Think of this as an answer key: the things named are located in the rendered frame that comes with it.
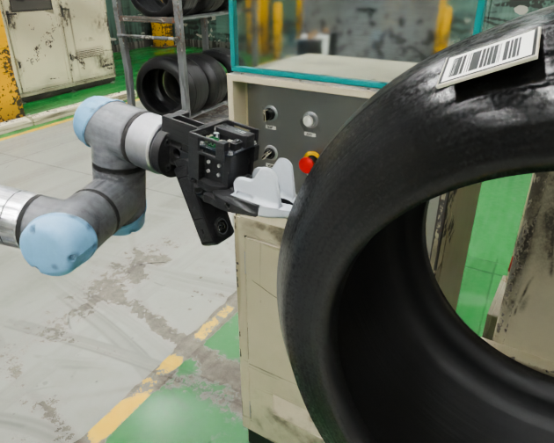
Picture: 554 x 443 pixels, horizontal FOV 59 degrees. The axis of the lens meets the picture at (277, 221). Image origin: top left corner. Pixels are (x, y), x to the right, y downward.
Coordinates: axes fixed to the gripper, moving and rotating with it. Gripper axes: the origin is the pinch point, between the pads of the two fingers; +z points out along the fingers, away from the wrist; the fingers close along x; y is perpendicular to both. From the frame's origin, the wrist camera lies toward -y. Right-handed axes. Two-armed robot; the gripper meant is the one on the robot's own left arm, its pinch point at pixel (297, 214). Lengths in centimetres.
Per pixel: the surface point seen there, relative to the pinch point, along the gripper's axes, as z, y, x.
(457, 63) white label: 15.1, 21.9, -9.8
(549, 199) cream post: 24.4, 0.9, 26.1
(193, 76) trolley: -243, -79, 265
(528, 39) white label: 18.7, 24.1, -9.6
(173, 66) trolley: -256, -73, 255
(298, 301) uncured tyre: 7.2, -1.7, -11.7
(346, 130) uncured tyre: 7.5, 14.6, -8.2
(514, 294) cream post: 25.3, -15.2, 26.0
